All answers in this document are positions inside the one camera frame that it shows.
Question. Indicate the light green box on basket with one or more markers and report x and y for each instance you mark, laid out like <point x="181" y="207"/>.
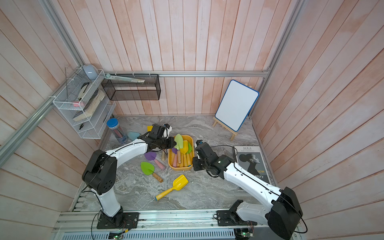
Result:
<point x="121" y="79"/>

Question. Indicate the wooden easel stand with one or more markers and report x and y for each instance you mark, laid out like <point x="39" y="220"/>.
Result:
<point x="234" y="134"/>

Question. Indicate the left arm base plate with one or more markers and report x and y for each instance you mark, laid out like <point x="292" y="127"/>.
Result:
<point x="121" y="220"/>

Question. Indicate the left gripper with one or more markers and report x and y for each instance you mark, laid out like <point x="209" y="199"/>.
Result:
<point x="170" y="145"/>

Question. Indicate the light green shovel wooden handle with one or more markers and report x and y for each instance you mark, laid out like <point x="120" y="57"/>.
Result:
<point x="179" y="141"/>

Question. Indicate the grey round bowl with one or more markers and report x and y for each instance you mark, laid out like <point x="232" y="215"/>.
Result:
<point x="91" y="72"/>

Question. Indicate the yellow plastic storage box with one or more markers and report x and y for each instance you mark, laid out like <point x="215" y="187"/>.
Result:
<point x="192" y="154"/>

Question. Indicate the light blue plastic shovel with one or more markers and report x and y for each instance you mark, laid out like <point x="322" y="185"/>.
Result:
<point x="133" y="135"/>

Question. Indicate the large yellow plastic scoop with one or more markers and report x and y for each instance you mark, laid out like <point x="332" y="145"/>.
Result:
<point x="178" y="184"/>

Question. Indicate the book on wire shelf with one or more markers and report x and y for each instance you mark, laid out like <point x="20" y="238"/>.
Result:
<point x="90" y="107"/>

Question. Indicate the blue lid pencil jar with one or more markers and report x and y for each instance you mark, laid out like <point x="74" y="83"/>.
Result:
<point x="118" y="132"/>

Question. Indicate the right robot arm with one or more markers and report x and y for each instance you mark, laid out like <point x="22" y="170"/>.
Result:
<point x="279" y="209"/>

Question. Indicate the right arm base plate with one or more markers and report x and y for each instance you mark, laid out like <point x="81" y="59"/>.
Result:
<point x="227" y="218"/>

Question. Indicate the aluminium front rail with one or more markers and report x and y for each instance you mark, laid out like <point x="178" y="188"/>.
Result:
<point x="148" y="220"/>

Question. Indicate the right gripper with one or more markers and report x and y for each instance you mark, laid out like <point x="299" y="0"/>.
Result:
<point x="196" y="166"/>

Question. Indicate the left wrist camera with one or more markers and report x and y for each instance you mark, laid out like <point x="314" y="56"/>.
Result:
<point x="167" y="130"/>

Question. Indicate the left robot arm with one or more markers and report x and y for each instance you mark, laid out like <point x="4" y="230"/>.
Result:
<point x="100" y="172"/>

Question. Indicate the white wire shelf rack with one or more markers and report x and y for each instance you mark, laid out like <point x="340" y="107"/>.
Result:
<point x="74" y="97"/>

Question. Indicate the black wire basket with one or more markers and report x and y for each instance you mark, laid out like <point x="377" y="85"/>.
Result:
<point x="150" y="90"/>

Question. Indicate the Twins story book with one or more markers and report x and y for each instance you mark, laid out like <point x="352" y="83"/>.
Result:
<point x="250" y="159"/>

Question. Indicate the yellow scoop shovel yellow handle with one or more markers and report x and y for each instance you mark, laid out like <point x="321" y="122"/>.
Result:
<point x="184" y="151"/>

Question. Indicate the purple shovel pink handle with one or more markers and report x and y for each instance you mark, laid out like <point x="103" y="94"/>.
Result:
<point x="175" y="157"/>
<point x="152" y="157"/>

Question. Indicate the white board blue frame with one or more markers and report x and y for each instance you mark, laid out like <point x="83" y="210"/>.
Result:
<point x="236" y="104"/>

